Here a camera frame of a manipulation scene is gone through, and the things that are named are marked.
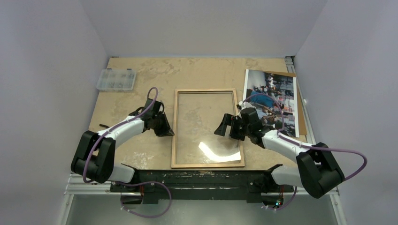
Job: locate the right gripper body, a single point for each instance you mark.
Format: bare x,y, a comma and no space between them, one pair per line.
234,128

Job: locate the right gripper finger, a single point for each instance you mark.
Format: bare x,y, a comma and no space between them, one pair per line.
226,121
235,128

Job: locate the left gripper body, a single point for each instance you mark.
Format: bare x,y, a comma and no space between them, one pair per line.
154,118

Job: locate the black wooden picture frame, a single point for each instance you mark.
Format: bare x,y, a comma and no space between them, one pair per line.
206,164

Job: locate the printed photo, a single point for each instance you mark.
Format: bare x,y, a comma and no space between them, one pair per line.
275,98

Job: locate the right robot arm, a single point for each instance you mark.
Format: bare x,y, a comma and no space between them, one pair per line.
316,170

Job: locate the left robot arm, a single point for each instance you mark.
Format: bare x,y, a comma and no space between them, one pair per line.
95,155

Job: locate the brown backing board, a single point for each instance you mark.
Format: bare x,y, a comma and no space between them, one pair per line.
301,118

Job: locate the clear plastic organizer box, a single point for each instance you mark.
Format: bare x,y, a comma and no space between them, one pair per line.
116,80

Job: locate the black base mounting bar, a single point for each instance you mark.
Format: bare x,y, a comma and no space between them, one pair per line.
244,185

